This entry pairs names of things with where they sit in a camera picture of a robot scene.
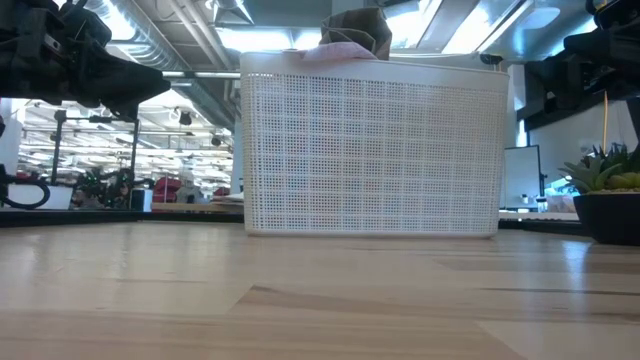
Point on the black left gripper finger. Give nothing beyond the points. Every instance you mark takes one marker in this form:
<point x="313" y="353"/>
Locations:
<point x="150" y="96"/>
<point x="125" y="72"/>

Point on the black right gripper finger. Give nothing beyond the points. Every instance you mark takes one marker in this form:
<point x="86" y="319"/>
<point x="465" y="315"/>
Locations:
<point x="547" y="87"/>

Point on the pink garment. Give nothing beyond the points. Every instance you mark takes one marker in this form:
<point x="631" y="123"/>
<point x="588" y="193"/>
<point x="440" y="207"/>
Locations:
<point x="340" y="51"/>

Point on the beige khaki garment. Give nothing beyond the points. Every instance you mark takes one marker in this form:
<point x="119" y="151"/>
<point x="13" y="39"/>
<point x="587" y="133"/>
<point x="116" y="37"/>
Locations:
<point x="360" y="27"/>

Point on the white screen panel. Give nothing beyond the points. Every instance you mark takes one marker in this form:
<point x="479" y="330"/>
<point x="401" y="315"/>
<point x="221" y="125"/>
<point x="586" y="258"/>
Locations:
<point x="520" y="175"/>

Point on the red background cart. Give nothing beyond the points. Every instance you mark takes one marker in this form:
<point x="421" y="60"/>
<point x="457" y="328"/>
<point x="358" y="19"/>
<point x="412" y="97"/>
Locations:
<point x="167" y="187"/>

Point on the white box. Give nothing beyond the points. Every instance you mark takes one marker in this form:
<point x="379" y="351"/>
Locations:
<point x="59" y="199"/>

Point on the potted succulent in black pot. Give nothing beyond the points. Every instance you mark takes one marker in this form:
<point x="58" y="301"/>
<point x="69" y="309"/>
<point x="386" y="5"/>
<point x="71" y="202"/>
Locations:
<point x="607" y="220"/>

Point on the white woven plastic laundry basket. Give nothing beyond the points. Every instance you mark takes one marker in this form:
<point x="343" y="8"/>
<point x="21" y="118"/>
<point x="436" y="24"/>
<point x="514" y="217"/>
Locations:
<point x="375" y="150"/>

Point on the background black stand frame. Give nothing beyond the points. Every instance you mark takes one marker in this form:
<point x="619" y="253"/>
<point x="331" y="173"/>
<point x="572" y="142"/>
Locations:
<point x="134" y="165"/>

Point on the black aluminium table frame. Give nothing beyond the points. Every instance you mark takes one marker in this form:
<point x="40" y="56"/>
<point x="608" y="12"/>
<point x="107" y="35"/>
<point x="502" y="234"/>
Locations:
<point x="100" y="217"/>

